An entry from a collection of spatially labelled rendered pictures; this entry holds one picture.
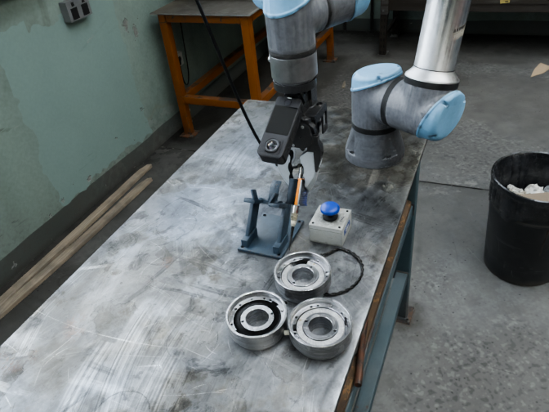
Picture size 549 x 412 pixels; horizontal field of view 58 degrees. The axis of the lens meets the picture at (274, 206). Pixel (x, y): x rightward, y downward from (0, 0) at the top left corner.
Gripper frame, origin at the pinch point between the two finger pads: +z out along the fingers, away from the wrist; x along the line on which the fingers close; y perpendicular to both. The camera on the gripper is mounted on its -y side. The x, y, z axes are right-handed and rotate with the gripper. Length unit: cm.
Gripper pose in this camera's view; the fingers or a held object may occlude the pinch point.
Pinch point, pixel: (298, 185)
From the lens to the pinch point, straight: 91.6
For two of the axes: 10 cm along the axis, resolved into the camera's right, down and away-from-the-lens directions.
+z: 1.0, 8.0, 5.9
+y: 4.0, -5.7, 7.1
